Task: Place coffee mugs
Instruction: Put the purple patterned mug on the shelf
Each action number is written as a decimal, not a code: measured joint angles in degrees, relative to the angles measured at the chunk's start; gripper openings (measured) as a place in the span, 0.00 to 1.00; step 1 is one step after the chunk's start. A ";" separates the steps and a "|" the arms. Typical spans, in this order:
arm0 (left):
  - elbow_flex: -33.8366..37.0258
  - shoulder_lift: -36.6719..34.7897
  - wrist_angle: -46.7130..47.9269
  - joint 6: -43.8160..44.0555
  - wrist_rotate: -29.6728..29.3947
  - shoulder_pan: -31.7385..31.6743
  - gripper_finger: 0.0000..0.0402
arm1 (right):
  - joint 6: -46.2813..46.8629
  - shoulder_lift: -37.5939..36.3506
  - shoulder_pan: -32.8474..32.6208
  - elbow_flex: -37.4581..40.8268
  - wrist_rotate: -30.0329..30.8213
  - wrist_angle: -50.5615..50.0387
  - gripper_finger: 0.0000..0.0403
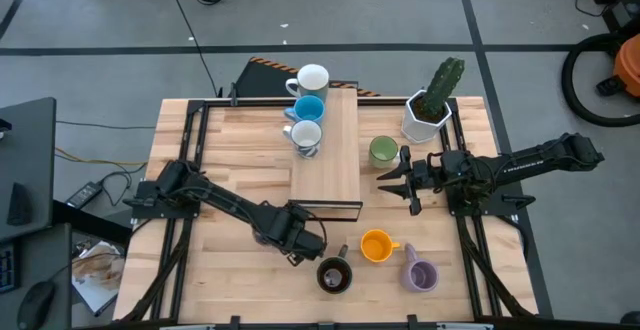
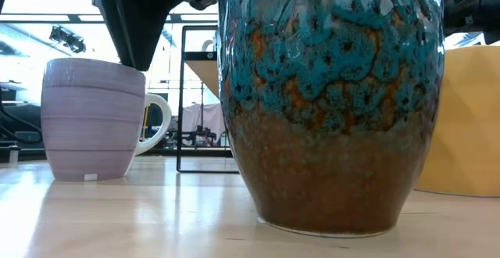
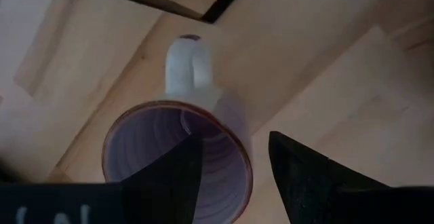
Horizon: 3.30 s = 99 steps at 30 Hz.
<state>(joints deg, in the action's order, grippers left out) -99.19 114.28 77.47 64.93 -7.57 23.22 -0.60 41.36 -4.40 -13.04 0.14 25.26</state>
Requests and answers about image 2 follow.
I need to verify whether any wooden rack shelf board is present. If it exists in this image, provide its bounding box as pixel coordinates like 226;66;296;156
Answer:
185;60;220;99

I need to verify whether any black draped cover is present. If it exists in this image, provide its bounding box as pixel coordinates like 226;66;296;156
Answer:
0;103;43;145

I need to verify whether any black cable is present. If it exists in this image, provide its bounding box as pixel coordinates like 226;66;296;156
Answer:
0;105;43;145

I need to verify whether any black ceiling-mounted fixture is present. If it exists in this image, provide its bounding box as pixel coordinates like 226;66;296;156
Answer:
48;26;87;55

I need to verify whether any pale pink draped cloth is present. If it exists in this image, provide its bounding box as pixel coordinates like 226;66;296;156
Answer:
182;102;227;136

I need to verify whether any purple striped mug white handle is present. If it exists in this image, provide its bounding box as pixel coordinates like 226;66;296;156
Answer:
40;57;173;182

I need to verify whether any yellow hanging strap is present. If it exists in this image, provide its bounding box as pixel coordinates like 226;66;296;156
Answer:
142;105;152;140

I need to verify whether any yellow faceted mug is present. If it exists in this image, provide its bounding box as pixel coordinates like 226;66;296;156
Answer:
413;45;500;198

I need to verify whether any black metal shelf rack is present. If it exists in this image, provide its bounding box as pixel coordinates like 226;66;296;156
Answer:
176;24;240;174

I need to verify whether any teal and brown glazed vase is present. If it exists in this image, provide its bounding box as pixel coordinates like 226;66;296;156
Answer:
217;0;446;238

